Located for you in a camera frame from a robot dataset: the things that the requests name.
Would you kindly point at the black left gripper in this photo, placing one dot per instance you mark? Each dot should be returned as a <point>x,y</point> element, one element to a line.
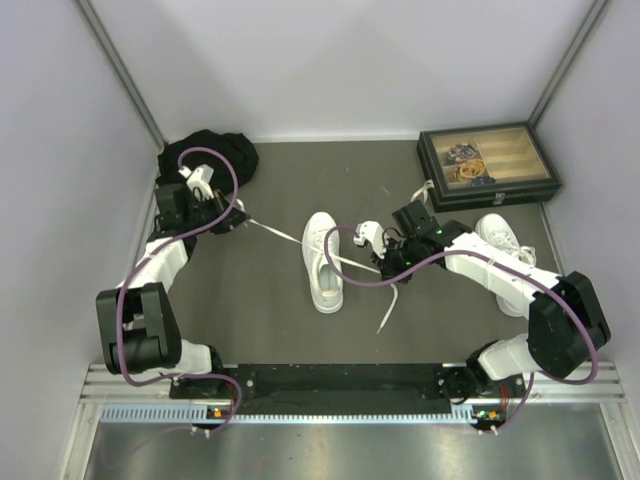
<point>230,221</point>

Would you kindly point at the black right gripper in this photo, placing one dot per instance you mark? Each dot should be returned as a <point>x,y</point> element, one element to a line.
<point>385,264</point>

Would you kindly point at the white shoelace of shoe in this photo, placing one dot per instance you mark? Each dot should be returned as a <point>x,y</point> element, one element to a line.
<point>331,246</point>

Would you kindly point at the white sneaker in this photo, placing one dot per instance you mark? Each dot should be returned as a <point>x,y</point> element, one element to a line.
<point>496,231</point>
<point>326,287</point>

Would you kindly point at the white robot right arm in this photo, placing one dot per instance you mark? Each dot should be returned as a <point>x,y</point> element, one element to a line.
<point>566,324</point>

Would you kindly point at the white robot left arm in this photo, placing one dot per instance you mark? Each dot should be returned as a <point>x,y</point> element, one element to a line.
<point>136,321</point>

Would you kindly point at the black crumpled cloth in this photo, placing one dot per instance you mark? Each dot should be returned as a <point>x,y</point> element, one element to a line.
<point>235,147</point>

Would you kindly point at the black compartment box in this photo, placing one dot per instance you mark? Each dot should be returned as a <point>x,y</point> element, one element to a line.
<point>487,166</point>

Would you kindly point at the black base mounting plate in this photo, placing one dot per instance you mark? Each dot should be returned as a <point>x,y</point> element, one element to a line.
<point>362,389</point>

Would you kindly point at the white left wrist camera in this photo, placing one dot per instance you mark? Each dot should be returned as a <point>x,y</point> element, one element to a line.
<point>198,181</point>

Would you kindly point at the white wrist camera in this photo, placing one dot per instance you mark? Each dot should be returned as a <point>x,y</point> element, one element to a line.
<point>198,181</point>
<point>370,233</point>

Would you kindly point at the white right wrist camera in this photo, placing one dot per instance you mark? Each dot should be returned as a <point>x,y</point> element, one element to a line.
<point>370,233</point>

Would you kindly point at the grey slotted cable duct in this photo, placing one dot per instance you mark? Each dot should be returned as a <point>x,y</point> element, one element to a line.
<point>209,415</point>

